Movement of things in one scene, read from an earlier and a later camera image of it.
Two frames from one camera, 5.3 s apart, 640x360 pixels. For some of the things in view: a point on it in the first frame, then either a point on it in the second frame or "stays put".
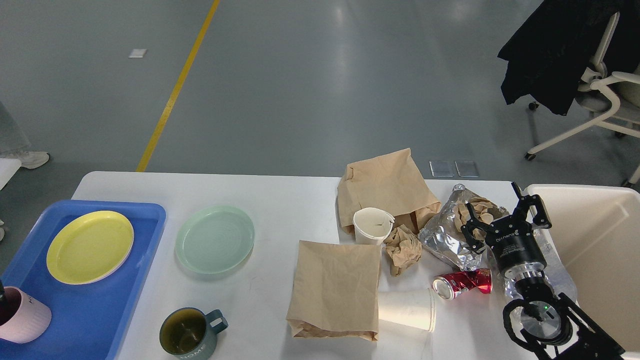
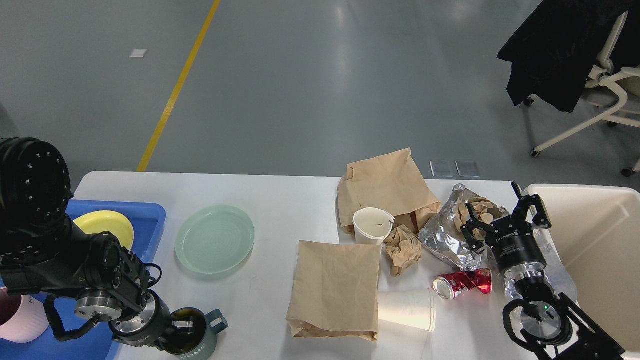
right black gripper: x=512 y=239 stays put
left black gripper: x=2 y=294 → x=144 y=327
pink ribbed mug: x=23 y=318 stays put
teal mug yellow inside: x=188 y=333 stays put
